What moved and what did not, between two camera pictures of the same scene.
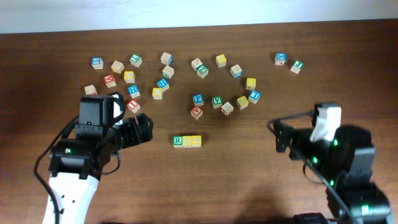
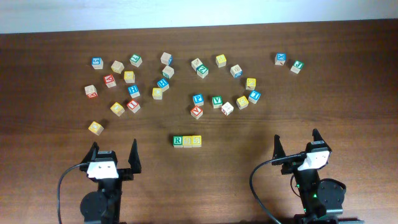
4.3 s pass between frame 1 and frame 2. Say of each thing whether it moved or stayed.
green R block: stayed
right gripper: moved
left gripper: moved
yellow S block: stayed
